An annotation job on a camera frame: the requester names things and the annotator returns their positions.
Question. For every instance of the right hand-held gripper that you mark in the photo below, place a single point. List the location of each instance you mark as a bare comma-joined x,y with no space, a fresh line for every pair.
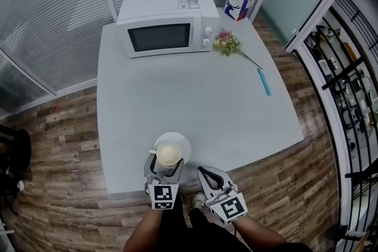
228,206

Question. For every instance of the person's black trousers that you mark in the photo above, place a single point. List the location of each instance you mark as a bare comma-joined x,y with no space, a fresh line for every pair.
189,233

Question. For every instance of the white round tray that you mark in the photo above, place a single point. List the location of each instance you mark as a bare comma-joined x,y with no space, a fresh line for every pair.
182,140

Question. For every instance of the blue pen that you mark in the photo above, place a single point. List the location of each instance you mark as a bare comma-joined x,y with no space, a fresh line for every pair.
265,82

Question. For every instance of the person's right forearm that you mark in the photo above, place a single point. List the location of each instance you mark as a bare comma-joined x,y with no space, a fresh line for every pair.
258,233

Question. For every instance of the black metal shelf rack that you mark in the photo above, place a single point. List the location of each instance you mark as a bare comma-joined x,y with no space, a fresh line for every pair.
351,88

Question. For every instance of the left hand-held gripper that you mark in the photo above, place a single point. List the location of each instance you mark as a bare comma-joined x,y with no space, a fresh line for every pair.
163,196

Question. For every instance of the person's right shoe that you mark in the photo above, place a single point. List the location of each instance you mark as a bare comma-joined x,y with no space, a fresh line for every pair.
197,200

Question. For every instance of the person's left forearm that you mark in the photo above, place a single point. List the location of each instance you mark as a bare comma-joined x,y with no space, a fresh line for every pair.
141,233

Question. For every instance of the white cup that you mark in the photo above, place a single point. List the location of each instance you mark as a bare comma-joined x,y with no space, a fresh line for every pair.
168,153

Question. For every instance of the white microwave oven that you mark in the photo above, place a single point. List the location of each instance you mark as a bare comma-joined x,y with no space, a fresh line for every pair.
165,13

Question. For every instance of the flower bouquet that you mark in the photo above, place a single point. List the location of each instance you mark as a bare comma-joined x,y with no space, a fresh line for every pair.
226,42

